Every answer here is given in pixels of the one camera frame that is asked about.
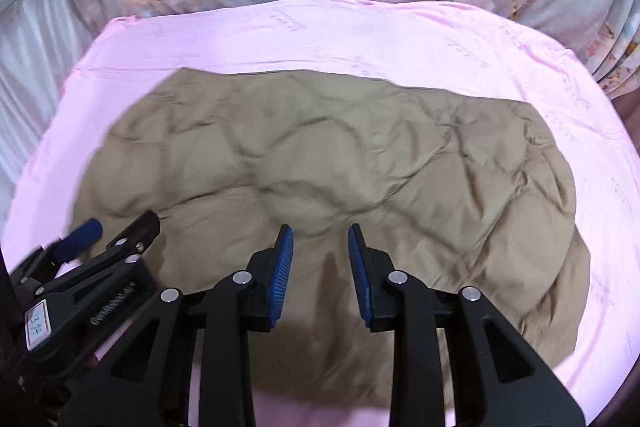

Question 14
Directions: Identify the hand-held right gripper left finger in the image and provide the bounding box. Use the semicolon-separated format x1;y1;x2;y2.
60;224;295;427

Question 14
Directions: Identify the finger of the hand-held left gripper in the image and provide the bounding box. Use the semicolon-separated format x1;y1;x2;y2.
44;211;162;334
10;219;104;288

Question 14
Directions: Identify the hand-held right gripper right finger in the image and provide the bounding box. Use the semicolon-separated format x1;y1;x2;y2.
347;223;586;427

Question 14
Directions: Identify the olive quilted jacket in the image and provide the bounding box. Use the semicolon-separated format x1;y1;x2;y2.
70;67;592;408

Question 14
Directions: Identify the white satin curtain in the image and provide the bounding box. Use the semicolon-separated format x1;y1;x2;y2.
0;0;111;208

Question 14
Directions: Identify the pink bed sheet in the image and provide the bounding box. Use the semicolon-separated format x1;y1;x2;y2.
0;0;636;427

